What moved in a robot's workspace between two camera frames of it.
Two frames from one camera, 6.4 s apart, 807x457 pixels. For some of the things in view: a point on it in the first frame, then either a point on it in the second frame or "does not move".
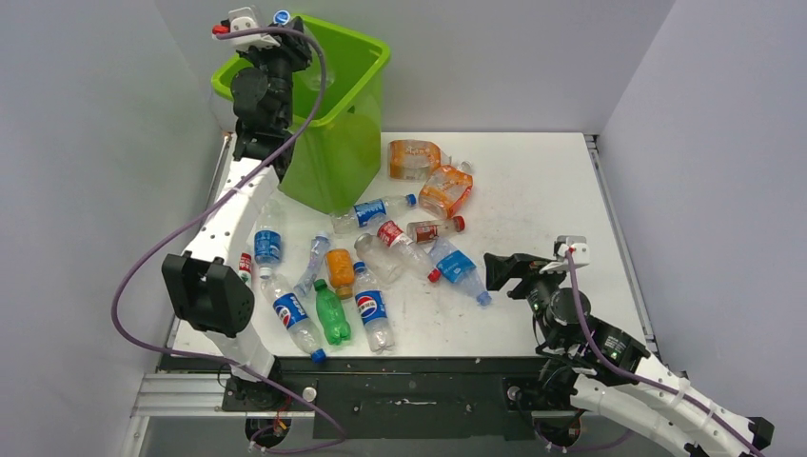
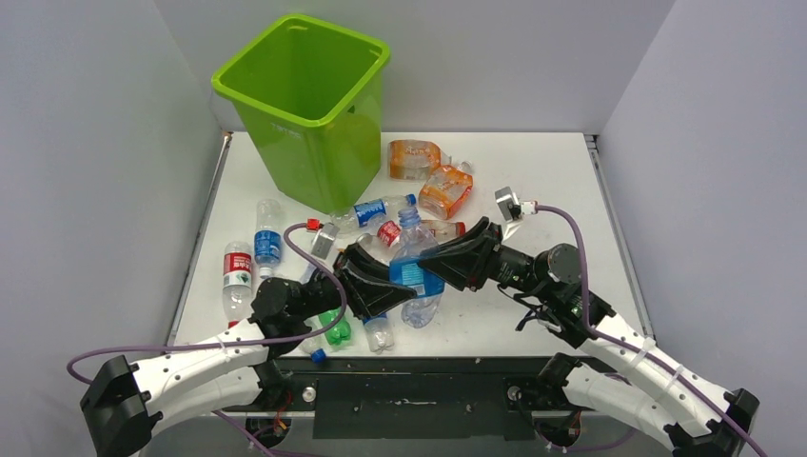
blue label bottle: x=368 y=212 does not move
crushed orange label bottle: x=445 y=189 does not move
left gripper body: x=285 y=59 -> x=324 y=294
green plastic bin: x=336 y=165 does not move
